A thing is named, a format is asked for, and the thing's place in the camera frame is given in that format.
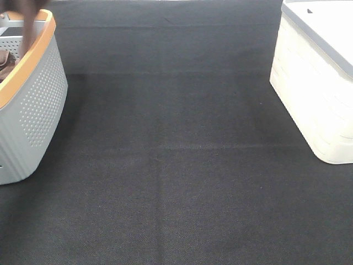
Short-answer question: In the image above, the brown towel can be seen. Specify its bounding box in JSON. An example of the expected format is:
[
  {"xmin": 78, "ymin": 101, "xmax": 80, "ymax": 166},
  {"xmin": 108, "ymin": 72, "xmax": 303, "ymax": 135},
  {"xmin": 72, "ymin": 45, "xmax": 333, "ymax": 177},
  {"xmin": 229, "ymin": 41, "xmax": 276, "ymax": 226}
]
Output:
[
  {"xmin": 0, "ymin": 50, "xmax": 20, "ymax": 83},
  {"xmin": 1, "ymin": 0, "xmax": 49, "ymax": 57}
]

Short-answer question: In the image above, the grey perforated laundry basket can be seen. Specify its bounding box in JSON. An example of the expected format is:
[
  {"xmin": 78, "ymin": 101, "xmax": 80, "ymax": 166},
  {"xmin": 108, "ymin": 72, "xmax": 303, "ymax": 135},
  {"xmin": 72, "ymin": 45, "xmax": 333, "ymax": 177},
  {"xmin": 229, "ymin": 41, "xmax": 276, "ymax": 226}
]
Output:
[{"xmin": 1, "ymin": 9, "xmax": 68, "ymax": 185}]

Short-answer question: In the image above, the brown towel in basket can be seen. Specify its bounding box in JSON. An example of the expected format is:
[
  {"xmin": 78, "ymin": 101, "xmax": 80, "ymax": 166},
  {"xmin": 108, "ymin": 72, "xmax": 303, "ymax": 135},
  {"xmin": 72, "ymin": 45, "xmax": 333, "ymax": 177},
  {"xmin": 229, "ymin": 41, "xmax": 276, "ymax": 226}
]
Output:
[{"xmin": 0, "ymin": 50, "xmax": 20, "ymax": 83}]

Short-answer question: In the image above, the white storage box grey lid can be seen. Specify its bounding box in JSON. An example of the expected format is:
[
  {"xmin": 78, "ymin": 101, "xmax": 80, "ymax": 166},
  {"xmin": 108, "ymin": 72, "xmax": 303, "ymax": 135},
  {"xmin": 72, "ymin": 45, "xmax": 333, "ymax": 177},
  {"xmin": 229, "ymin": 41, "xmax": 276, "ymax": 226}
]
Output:
[{"xmin": 270, "ymin": 1, "xmax": 352, "ymax": 164}]

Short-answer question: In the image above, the black table cloth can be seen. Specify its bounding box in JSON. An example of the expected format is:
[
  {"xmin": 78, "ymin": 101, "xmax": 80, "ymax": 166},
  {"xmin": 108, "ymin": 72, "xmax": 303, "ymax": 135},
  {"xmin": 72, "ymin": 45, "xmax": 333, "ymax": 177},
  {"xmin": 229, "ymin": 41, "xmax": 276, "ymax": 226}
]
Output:
[{"xmin": 1, "ymin": 1, "xmax": 352, "ymax": 264}]

